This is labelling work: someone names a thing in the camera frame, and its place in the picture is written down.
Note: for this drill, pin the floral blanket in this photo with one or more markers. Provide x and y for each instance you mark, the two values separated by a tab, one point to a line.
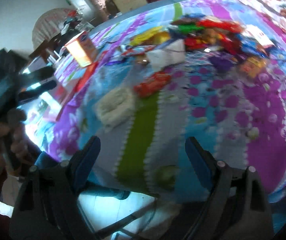
282	10

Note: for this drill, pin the person's left hand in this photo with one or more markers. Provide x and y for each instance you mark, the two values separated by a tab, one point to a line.
20	145

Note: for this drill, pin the wooden cabinet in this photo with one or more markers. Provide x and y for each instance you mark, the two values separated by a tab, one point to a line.
41	48

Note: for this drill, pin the white square packet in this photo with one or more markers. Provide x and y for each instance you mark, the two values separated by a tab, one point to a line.
168	52

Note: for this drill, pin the pink flat packet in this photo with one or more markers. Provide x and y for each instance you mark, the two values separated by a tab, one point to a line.
53	112

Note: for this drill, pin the white dome cover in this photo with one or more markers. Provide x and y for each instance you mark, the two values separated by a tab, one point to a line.
48	25

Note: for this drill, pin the pile of assorted snacks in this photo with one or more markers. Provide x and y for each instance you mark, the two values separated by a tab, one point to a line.
207	30

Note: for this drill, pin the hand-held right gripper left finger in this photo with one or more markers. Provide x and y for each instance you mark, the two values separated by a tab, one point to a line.
88	161

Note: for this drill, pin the flat red printed packet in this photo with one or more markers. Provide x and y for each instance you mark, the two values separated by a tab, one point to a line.
63	95
86	77

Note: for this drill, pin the yellow snack packet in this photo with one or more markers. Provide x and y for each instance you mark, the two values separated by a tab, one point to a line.
145	36

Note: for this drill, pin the red and blue snack packet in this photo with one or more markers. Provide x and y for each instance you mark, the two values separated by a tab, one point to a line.
138	50

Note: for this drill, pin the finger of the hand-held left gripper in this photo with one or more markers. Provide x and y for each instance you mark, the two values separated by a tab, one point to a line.
40	88
38	73

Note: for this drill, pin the orange red crinkled packet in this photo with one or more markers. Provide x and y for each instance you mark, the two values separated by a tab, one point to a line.
153	83

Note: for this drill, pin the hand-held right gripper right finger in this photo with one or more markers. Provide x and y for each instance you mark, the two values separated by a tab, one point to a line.
197	161

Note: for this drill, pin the orange printed carton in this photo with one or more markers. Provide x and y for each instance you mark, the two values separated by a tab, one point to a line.
81	50

